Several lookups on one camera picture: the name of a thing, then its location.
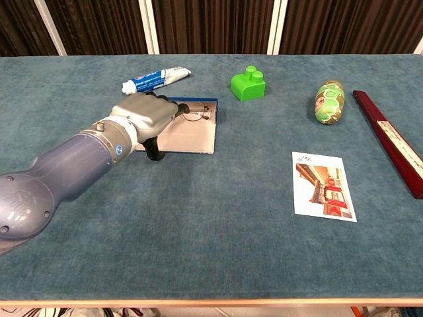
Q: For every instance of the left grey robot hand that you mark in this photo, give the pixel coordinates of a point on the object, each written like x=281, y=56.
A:
x=145, y=115

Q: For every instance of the eyeglasses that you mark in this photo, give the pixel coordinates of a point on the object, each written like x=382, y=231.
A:
x=194, y=114

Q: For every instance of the blue glasses case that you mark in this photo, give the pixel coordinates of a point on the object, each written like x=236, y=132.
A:
x=195, y=138

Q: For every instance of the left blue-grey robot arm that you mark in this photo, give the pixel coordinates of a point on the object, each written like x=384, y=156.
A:
x=66, y=171

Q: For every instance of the green labelled can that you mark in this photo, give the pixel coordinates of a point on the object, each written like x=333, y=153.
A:
x=328, y=102

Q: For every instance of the blue white toothpaste tube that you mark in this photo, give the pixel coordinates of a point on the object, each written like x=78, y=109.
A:
x=148, y=81

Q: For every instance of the green toy building brick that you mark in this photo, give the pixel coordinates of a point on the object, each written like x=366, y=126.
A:
x=246, y=87

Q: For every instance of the dark brown pleated curtain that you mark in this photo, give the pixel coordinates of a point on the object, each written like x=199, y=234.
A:
x=211, y=26

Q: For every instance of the blue velvet table cloth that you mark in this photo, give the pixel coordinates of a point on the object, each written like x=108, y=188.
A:
x=211, y=247

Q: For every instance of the postcard with red building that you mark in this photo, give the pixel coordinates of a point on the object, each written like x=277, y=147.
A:
x=324, y=188

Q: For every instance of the long dark red box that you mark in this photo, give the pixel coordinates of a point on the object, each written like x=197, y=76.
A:
x=370, y=109

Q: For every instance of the white partition post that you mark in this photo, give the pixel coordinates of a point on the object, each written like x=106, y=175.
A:
x=148, y=26
x=277, y=26
x=419, y=49
x=50, y=26

